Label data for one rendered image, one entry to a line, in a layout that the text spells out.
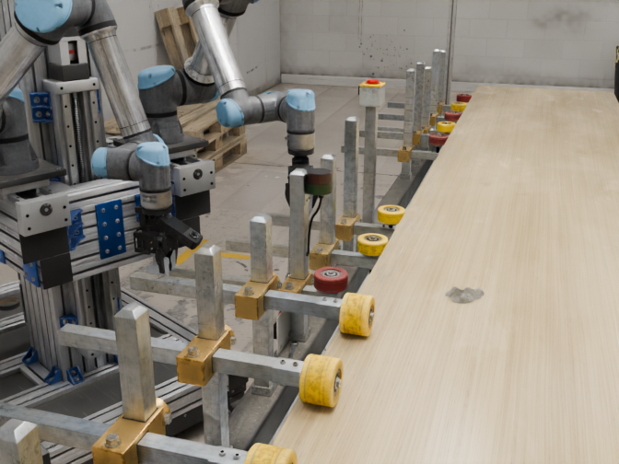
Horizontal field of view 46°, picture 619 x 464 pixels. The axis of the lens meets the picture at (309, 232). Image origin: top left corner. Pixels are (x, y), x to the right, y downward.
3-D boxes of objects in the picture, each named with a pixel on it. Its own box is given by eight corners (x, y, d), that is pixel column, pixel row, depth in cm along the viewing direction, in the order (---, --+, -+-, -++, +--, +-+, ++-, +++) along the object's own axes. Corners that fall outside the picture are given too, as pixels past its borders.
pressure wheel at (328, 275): (309, 320, 171) (309, 275, 167) (319, 306, 178) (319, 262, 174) (342, 325, 169) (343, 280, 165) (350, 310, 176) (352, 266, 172)
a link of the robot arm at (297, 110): (302, 87, 196) (321, 91, 190) (302, 127, 200) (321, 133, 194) (278, 89, 192) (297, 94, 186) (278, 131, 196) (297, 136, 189)
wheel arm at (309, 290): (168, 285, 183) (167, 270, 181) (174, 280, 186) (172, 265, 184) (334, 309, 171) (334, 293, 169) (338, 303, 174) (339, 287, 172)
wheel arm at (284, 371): (58, 346, 133) (56, 328, 131) (70, 337, 136) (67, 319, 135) (321, 392, 119) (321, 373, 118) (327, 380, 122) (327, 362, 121)
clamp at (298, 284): (277, 308, 171) (276, 289, 170) (295, 285, 183) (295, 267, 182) (299, 312, 170) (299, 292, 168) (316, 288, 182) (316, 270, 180)
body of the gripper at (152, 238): (149, 244, 187) (145, 199, 182) (180, 248, 184) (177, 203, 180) (134, 255, 180) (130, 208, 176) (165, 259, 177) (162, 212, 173)
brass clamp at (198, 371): (174, 382, 123) (172, 355, 121) (207, 344, 135) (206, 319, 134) (207, 388, 122) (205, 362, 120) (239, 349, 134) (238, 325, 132)
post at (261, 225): (254, 420, 162) (249, 216, 145) (260, 411, 165) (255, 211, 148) (269, 423, 161) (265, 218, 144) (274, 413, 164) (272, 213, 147)
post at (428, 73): (418, 164, 363) (424, 66, 346) (420, 162, 366) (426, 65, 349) (426, 165, 362) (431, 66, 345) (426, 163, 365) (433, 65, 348)
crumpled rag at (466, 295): (451, 305, 155) (452, 295, 154) (440, 291, 162) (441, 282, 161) (490, 302, 157) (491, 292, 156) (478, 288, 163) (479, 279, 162)
